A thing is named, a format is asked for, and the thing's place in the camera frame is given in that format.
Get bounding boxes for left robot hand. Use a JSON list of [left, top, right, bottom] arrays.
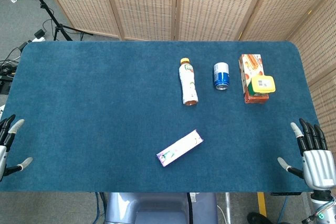
[[0, 114, 34, 183]]

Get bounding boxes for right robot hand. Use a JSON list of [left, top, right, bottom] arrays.
[[277, 118, 336, 190]]

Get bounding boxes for green jar yellow lid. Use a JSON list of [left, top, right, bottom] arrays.
[[248, 75, 276, 97]]

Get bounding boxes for orange snack box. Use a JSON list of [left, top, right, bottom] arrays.
[[238, 54, 270, 104]]

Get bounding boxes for black device box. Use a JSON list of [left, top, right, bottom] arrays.
[[0, 75, 14, 95]]

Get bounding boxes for silver table leg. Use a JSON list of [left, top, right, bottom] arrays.
[[225, 192, 232, 224]]

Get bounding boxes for blue table cloth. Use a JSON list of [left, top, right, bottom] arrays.
[[0, 40, 335, 193]]

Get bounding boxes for blue white soda can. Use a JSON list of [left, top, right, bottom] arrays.
[[213, 62, 230, 91]]

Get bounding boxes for long purple white box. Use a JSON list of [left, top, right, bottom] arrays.
[[156, 129, 204, 167]]

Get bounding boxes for black tripod stand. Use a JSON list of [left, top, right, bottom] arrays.
[[20, 0, 94, 41]]

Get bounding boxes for white bottle yellow cap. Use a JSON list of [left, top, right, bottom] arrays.
[[178, 57, 199, 107]]

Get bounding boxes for blue grey robot torso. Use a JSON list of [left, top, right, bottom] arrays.
[[104, 192, 219, 224]]

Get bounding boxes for black cable bundle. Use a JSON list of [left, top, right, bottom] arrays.
[[0, 41, 28, 77]]

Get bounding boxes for white cable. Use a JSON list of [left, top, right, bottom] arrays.
[[216, 204, 227, 224]]

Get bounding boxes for blue cable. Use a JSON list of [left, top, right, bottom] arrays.
[[94, 191, 106, 224]]

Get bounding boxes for black torso cable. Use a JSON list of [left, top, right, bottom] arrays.
[[186, 192, 195, 224]]

